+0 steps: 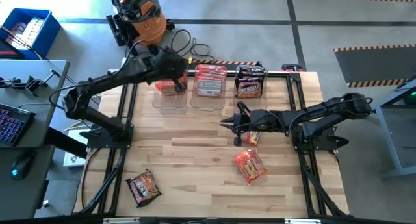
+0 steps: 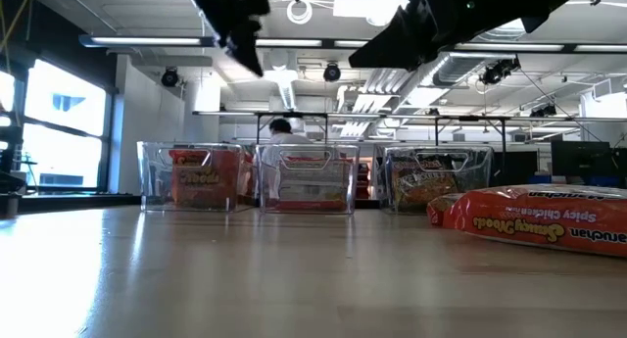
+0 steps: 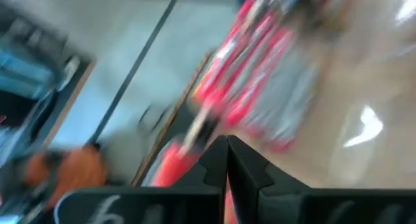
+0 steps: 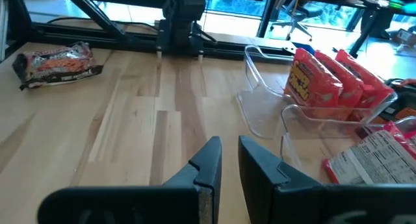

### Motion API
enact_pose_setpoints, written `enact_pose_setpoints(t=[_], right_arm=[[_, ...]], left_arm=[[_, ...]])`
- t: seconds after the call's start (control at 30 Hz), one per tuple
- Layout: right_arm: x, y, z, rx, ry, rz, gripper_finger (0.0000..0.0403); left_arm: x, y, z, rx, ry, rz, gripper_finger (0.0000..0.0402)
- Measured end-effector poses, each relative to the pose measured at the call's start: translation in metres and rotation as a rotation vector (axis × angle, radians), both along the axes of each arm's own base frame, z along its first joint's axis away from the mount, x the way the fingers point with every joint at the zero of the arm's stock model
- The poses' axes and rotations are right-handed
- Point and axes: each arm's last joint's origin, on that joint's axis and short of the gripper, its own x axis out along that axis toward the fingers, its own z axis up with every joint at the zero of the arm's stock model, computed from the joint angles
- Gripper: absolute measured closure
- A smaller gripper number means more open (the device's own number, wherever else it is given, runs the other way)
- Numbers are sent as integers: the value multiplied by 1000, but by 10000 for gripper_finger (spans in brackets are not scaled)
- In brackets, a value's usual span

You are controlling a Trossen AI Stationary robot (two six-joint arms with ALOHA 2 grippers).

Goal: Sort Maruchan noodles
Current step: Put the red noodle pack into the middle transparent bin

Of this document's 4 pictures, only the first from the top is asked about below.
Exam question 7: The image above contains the gray metal cart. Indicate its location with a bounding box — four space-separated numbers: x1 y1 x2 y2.
357 75 416 180

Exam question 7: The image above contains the white cardboard box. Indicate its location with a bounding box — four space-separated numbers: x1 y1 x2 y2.
62 129 90 168

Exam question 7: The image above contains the black red small device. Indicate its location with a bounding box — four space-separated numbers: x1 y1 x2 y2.
279 63 304 72

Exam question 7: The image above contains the gray desk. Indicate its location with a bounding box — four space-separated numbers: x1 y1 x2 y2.
0 59 71 220

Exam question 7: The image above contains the clear plastic bin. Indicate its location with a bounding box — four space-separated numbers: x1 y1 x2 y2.
233 64 269 110
190 64 228 112
151 64 189 115

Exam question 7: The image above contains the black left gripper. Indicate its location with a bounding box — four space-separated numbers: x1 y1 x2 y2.
152 47 190 93

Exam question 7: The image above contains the white red packs stack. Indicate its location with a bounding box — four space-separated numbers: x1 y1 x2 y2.
6 16 46 51

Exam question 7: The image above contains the black desk clamp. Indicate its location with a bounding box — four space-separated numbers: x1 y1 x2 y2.
0 69 61 97

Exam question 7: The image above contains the black slanted bar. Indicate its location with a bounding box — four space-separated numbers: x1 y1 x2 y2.
44 126 89 159

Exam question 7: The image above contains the orange Maruchan ramen pack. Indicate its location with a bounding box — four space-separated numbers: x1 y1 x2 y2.
155 77 189 97
233 148 270 186

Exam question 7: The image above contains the orange black shop vacuum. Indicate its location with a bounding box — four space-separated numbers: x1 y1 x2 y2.
106 0 176 47

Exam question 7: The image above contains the blue plastic crate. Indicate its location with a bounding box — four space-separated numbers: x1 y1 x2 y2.
0 8 62 60

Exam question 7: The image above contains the black cable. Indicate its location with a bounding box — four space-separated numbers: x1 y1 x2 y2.
48 69 103 108

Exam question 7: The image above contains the black vacuum power cord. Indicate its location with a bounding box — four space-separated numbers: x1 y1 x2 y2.
170 29 216 62

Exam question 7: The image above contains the silver metal bracket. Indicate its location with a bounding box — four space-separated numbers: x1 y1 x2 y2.
103 216 140 224
284 218 322 224

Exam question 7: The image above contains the black device green light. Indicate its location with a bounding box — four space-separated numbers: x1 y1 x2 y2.
401 82 416 105

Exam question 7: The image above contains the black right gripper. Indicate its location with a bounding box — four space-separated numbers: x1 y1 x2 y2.
220 101 289 147

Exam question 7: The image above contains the backlit keyboard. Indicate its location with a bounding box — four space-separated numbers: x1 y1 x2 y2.
0 102 36 147

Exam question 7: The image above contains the yellow cable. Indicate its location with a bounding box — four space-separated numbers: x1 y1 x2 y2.
0 21 103 132

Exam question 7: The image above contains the black aluminium table frame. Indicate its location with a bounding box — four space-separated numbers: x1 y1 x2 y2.
77 69 350 218

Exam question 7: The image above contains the black computer mouse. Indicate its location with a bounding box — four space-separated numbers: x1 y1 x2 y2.
10 149 36 181

